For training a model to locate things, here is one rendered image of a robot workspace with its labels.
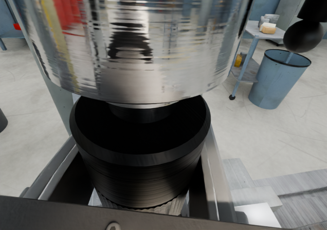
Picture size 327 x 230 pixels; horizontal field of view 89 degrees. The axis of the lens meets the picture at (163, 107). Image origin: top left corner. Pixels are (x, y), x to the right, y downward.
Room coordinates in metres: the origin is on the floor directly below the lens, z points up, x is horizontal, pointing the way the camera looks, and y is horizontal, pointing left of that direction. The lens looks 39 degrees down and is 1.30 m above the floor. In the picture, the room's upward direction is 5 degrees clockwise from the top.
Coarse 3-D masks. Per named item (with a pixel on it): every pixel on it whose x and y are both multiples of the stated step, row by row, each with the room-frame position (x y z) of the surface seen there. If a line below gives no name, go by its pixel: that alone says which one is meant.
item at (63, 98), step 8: (8, 0) 0.36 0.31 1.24; (16, 16) 0.36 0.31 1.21; (24, 32) 0.36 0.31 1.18; (32, 48) 0.36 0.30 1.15; (40, 72) 0.36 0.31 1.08; (48, 80) 0.36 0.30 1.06; (48, 88) 0.36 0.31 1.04; (56, 88) 0.36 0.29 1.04; (56, 96) 0.36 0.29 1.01; (64, 96) 0.36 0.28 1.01; (72, 96) 0.37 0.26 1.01; (56, 104) 0.36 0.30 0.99; (64, 104) 0.36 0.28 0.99; (72, 104) 0.37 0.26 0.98; (64, 112) 0.36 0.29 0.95; (64, 120) 0.36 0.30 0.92
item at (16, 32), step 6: (6, 6) 3.48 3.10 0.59; (12, 18) 3.48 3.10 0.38; (18, 24) 3.32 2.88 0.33; (12, 30) 3.27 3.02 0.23; (18, 30) 3.30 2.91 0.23; (0, 36) 2.89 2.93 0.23; (6, 36) 2.91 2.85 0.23; (12, 36) 2.94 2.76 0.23; (18, 36) 2.96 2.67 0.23; (0, 42) 2.85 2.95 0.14; (6, 48) 2.90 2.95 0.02
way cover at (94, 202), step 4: (72, 92) 0.35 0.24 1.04; (76, 96) 0.35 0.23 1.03; (76, 100) 0.34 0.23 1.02; (92, 192) 0.19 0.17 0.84; (96, 192) 0.19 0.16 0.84; (92, 196) 0.18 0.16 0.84; (96, 196) 0.18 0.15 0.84; (92, 200) 0.17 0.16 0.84; (96, 200) 0.17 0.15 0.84; (88, 204) 0.16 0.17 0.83; (92, 204) 0.16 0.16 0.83; (96, 204) 0.16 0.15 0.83; (100, 204) 0.16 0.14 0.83
